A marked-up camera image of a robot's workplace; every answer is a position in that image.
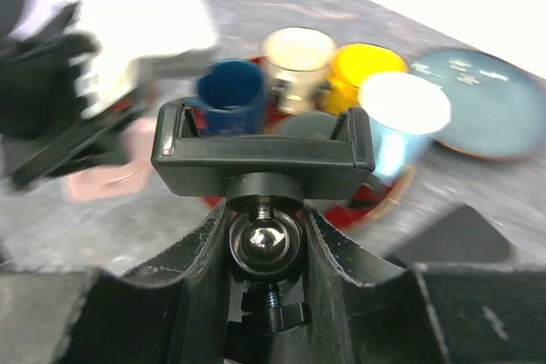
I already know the round red tray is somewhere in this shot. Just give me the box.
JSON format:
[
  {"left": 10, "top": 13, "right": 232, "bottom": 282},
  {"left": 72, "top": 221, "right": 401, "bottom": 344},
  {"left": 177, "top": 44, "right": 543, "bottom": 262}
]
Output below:
[{"left": 200, "top": 55, "right": 417, "bottom": 233}]

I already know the black round-base phone stand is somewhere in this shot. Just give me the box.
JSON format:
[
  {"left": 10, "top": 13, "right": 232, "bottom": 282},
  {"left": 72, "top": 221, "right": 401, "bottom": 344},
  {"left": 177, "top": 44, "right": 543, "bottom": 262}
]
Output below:
[{"left": 151, "top": 101, "right": 375, "bottom": 363}]

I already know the teal ceramic plate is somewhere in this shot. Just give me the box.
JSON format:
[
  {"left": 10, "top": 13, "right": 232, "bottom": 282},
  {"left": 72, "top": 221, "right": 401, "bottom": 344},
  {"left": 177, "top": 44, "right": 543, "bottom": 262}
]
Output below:
[{"left": 410, "top": 48, "right": 545, "bottom": 160}]

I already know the grey-green ceramic mug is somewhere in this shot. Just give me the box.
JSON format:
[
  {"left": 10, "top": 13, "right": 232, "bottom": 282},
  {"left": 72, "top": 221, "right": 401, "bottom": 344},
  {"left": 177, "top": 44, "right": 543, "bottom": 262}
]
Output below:
[{"left": 271, "top": 111, "right": 337, "bottom": 140}]

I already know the light blue mug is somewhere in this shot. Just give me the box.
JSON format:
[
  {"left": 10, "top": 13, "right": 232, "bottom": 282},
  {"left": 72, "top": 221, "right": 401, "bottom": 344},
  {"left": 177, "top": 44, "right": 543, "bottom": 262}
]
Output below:
[{"left": 358, "top": 72, "right": 451, "bottom": 184}]

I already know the cream ceramic mug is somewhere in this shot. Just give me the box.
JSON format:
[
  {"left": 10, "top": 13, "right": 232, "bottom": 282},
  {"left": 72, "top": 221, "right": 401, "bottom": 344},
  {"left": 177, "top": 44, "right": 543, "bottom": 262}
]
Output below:
[{"left": 261, "top": 26, "right": 337, "bottom": 114}]

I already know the phone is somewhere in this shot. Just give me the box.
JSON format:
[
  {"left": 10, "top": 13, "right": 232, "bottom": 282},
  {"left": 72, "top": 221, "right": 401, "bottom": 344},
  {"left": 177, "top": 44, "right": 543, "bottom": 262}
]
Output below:
[
  {"left": 61, "top": 118, "right": 155, "bottom": 201},
  {"left": 385, "top": 205, "right": 512, "bottom": 268}
]

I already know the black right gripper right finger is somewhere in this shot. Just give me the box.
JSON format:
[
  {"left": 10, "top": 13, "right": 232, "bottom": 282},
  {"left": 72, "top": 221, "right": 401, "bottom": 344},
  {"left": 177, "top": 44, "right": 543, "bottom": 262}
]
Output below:
[{"left": 302, "top": 207, "right": 545, "bottom": 363}]

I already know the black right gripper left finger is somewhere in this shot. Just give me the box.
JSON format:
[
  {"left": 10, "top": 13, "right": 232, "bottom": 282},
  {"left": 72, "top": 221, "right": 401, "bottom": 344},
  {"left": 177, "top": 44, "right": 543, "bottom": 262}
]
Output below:
[{"left": 1, "top": 205, "right": 230, "bottom": 363}]

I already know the yellow ceramic mug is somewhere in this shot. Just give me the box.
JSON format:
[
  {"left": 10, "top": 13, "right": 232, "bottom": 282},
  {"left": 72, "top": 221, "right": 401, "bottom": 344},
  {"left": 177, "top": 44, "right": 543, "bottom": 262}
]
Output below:
[{"left": 322, "top": 43, "right": 409, "bottom": 115}]

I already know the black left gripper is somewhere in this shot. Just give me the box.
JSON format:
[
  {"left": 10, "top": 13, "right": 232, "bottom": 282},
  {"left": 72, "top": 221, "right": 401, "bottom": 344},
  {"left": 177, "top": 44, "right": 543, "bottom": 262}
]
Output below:
[{"left": 1, "top": 3, "right": 141, "bottom": 189}]

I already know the dark blue mug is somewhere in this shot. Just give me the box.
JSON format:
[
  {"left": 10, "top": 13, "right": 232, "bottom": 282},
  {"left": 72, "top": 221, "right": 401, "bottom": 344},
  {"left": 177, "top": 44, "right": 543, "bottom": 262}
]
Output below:
[{"left": 193, "top": 60, "right": 265, "bottom": 136}]

